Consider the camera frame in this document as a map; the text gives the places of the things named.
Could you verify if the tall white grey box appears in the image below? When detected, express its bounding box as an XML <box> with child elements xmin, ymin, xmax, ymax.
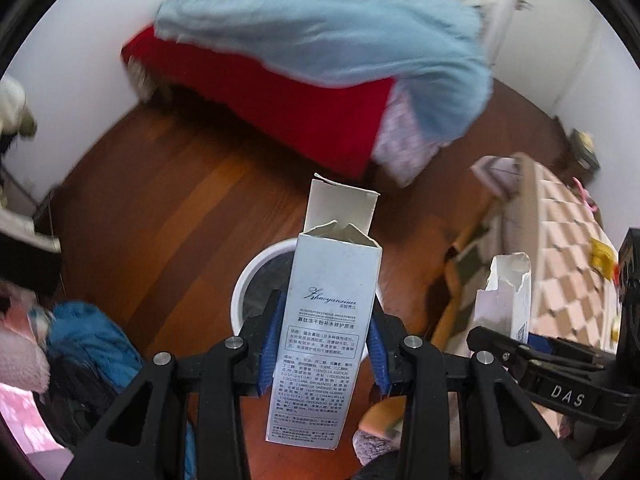
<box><xmin>266</xmin><ymin>176</ymin><xmax>382</xmax><ymax>450</ymax></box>

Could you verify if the white barcode box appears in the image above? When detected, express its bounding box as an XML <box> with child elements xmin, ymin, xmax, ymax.
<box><xmin>473</xmin><ymin>252</ymin><xmax>532</xmax><ymax>344</ymax></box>

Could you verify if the white round trash bin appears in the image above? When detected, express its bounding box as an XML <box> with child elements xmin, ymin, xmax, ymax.
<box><xmin>231</xmin><ymin>232</ymin><xmax>382</xmax><ymax>364</ymax></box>

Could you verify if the checkered table cloth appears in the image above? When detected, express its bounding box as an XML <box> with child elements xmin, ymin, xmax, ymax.
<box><xmin>429</xmin><ymin>152</ymin><xmax>626</xmax><ymax>356</ymax></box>

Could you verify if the yellow snack wrapper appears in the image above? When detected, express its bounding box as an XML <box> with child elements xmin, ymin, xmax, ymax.
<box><xmin>589</xmin><ymin>237</ymin><xmax>617</xmax><ymax>281</ymax></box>

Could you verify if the blue cloth pile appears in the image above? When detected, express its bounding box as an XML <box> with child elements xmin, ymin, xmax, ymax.
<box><xmin>46</xmin><ymin>301</ymin><xmax>144</xmax><ymax>394</ymax></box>

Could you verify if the pink plush toy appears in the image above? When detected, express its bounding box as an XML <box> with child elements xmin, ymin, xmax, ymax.
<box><xmin>573</xmin><ymin>177</ymin><xmax>599</xmax><ymax>214</ymax></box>

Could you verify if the pink fluffy garment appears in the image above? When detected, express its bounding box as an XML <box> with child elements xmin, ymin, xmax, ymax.
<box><xmin>1</xmin><ymin>280</ymin><xmax>53</xmax><ymax>393</ymax></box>

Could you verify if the tissue box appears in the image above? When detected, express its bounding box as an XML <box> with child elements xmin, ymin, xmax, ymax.
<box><xmin>568</xmin><ymin>129</ymin><xmax>600</xmax><ymax>172</ymax></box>

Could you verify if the red bed sheet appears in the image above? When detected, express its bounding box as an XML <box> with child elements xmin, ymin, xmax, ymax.
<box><xmin>120</xmin><ymin>26</ymin><xmax>395</xmax><ymax>180</ymax></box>

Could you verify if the white door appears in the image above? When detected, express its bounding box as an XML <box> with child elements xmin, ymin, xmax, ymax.
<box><xmin>486</xmin><ymin>0</ymin><xmax>518</xmax><ymax>66</ymax></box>

